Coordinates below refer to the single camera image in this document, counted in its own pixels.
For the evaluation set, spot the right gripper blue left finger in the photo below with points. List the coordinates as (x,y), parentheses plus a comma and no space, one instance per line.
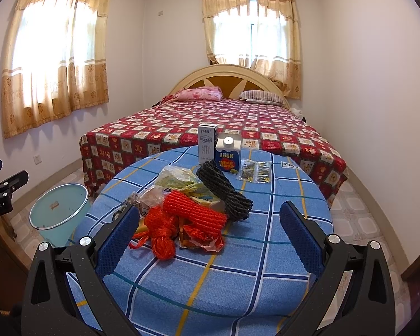
(49,307)

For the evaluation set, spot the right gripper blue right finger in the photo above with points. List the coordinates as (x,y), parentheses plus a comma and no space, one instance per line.
(368,306)

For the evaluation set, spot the clear pink plastic wrapper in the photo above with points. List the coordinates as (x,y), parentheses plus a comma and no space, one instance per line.
(148,198)

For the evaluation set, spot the clear green plastic bag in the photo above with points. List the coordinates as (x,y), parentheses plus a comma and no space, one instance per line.
(185,181)

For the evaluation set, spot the red mesh net bag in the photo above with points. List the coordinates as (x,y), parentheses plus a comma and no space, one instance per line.
(161,230)

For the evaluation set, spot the light blue trash bin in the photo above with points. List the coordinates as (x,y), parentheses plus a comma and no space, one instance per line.
(57,213)

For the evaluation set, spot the wooden dresser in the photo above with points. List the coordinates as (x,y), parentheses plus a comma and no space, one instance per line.
(13,273)

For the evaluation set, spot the left window beige curtain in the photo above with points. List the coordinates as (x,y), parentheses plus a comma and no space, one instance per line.
(53,62)

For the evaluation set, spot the window beige curtain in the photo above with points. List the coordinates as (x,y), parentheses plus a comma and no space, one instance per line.
(262,35)
(53,62)

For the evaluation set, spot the grey white carton box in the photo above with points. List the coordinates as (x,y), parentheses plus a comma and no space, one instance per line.
(207,138)

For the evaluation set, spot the blue white milk carton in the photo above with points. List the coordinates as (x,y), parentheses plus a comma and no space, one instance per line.
(227,153)

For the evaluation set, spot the white label tag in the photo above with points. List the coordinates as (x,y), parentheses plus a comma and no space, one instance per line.
(289,165)

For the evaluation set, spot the clear snack packet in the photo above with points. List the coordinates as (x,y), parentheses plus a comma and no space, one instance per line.
(255,172)

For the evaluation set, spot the pink pillow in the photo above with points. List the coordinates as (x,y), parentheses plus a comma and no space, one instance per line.
(200,93)

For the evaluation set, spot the cream wooden headboard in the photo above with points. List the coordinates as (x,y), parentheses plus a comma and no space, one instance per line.
(232,79)

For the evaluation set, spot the striped pillow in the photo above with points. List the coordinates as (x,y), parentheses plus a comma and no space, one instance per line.
(263,96)

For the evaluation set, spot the back window beige curtain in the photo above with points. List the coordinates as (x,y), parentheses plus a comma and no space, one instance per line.
(262,35)

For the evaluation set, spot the wall socket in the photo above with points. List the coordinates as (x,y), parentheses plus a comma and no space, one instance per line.
(37,159)

